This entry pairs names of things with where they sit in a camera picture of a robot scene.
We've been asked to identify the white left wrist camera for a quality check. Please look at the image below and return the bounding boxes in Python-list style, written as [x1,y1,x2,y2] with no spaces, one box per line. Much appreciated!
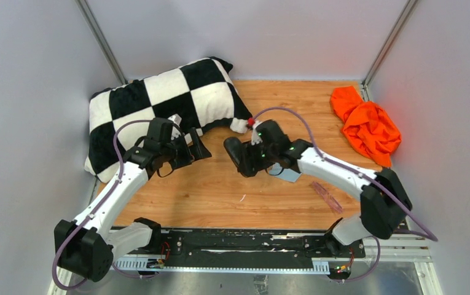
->
[168,114,182,140]

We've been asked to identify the black white checkered pillow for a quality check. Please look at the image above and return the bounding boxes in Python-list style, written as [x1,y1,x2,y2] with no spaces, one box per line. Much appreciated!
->
[84,57,253,183]

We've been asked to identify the black glasses case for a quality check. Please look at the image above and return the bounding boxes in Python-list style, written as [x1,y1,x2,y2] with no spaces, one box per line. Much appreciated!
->
[223,137,257,178]

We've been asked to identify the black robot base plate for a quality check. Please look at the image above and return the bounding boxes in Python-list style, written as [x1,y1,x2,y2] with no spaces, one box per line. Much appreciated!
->
[116,227,366,273]

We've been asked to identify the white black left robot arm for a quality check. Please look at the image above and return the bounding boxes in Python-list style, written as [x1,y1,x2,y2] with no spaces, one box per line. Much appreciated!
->
[52,115,211,290]

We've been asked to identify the orange crumpled cloth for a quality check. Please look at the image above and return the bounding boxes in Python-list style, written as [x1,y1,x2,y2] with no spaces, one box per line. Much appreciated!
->
[330,86,402,168]

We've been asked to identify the aluminium frame rail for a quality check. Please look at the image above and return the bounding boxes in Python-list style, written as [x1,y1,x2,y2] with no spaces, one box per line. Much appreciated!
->
[75,0,128,84]

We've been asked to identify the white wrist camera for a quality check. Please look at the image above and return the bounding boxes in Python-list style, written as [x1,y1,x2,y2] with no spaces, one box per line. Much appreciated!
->
[168,114,182,140]
[247,118,262,146]

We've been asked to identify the light blue cleaning cloth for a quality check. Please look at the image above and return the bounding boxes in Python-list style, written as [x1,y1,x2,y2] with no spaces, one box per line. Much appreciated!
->
[266,163,302,183]

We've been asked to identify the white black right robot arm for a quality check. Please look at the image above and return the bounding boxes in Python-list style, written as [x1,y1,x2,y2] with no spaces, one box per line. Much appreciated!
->
[232,120,412,257]

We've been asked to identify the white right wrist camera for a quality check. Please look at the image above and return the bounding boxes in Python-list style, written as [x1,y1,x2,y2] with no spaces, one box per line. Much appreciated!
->
[247,118,262,146]

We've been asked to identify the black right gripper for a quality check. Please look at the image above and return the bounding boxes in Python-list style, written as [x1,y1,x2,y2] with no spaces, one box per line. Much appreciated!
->
[238,138,278,174]

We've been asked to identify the pink transparent sunglasses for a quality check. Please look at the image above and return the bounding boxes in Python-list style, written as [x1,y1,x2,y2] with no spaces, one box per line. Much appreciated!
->
[310,181,343,214]

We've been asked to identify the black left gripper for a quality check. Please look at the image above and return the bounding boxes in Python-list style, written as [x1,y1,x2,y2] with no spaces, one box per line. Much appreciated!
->
[161,128,211,170]

